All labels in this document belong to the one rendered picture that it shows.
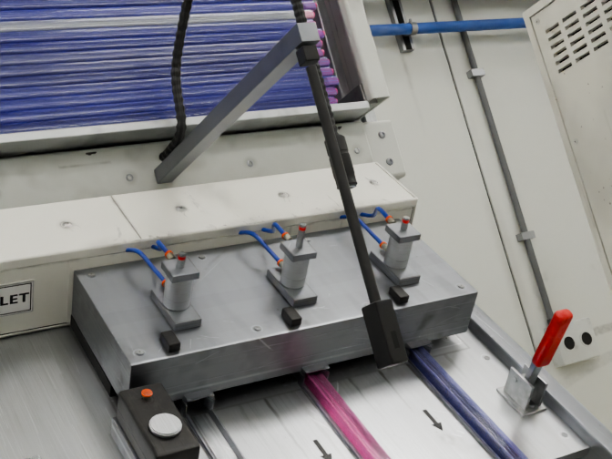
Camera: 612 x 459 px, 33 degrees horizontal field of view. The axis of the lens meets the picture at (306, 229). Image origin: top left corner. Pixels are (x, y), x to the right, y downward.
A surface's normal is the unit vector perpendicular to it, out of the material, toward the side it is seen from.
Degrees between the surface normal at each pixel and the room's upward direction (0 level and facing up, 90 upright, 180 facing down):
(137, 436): 90
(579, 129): 90
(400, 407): 48
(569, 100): 90
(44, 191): 90
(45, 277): 138
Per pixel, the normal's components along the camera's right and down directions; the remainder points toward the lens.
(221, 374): 0.48, 0.51
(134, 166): 0.44, -0.28
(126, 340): 0.16, -0.84
